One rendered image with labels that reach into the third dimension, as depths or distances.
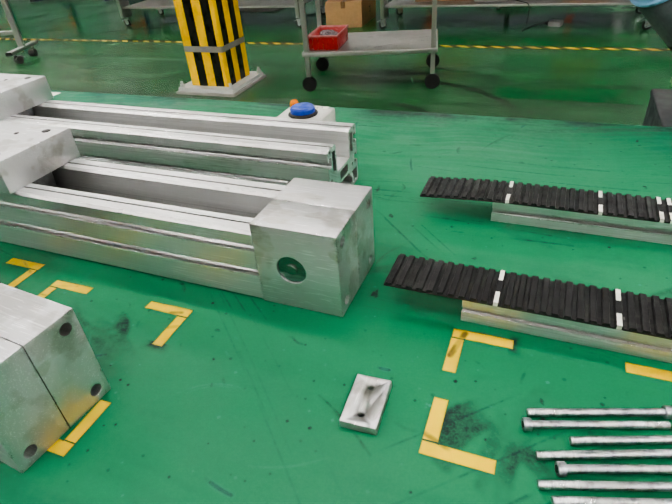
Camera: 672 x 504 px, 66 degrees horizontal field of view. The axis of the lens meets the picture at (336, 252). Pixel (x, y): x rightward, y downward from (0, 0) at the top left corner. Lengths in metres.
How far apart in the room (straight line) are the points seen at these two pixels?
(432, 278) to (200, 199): 0.28
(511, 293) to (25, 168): 0.57
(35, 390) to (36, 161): 0.35
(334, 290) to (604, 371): 0.24
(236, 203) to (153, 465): 0.29
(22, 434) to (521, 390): 0.39
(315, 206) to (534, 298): 0.22
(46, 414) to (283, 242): 0.24
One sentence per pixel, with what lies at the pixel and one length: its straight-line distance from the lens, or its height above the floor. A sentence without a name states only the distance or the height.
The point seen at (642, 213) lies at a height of 0.81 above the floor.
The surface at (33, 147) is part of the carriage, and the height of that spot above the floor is 0.90.
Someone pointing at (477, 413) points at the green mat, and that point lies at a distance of 0.44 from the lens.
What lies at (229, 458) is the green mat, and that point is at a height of 0.78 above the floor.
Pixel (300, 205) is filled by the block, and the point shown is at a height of 0.87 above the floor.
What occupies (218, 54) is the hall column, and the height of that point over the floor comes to 0.27.
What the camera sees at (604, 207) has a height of 0.81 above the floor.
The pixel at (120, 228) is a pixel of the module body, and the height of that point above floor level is 0.84.
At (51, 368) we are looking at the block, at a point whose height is 0.84.
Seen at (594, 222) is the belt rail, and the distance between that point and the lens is 0.67.
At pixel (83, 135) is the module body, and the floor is 0.85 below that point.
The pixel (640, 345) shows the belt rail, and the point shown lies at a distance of 0.52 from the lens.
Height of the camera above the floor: 1.13
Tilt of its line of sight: 35 degrees down
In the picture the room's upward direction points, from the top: 5 degrees counter-clockwise
